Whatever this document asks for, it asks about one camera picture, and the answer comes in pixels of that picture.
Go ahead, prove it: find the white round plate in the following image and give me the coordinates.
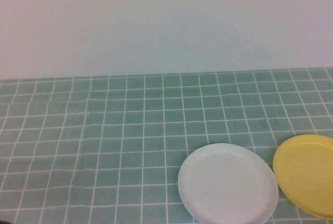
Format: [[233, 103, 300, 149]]
[[177, 143, 279, 224]]

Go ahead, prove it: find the yellow round plate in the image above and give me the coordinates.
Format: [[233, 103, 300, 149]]
[[272, 134, 333, 220]]

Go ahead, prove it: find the green checked tablecloth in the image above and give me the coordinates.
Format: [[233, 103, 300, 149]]
[[0, 67, 333, 224]]

